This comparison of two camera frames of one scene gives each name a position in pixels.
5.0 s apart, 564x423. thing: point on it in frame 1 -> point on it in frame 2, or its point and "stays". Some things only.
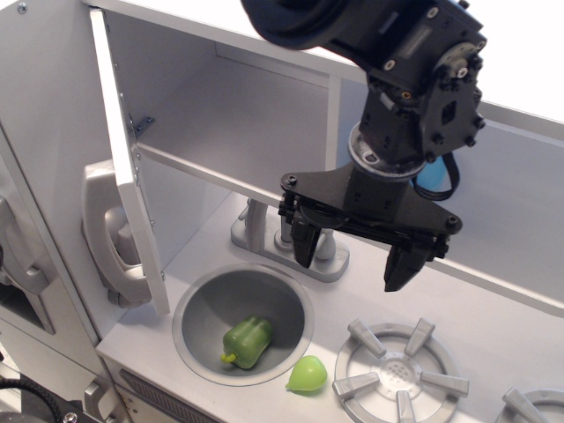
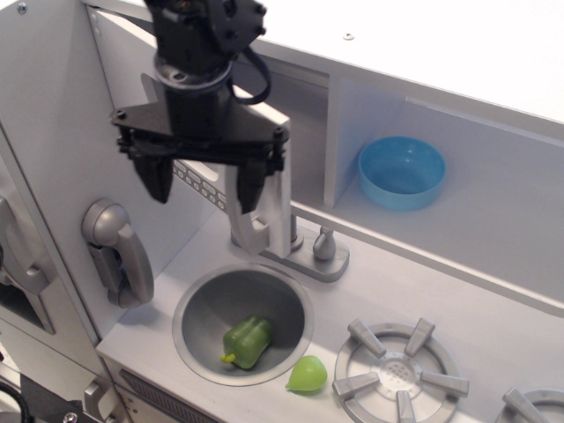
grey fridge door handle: (18, 266) stays
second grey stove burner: (539, 405) stays
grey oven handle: (92, 397) stays
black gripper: (386, 208) -> (198, 119)
